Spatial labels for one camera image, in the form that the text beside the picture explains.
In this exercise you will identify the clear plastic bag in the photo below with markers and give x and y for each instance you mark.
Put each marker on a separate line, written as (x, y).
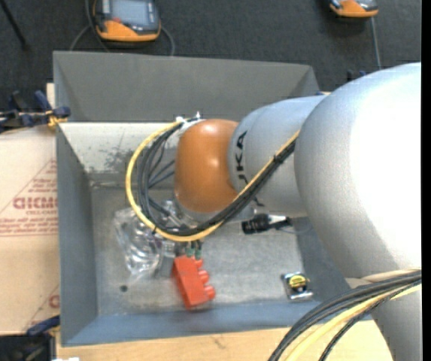
(140, 246)

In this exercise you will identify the brown cardboard board, red print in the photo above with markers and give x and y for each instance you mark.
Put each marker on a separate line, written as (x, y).
(19, 269)

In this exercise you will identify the grey metal bin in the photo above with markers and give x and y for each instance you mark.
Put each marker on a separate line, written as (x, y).
(237, 254)

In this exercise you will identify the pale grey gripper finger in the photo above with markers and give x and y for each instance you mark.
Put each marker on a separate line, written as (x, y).
(164, 265)

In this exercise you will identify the orange-red toy brick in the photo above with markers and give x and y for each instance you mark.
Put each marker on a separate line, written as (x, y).
(192, 282)

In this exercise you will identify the silver and yellow tape measure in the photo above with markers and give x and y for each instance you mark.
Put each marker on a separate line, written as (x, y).
(297, 285)

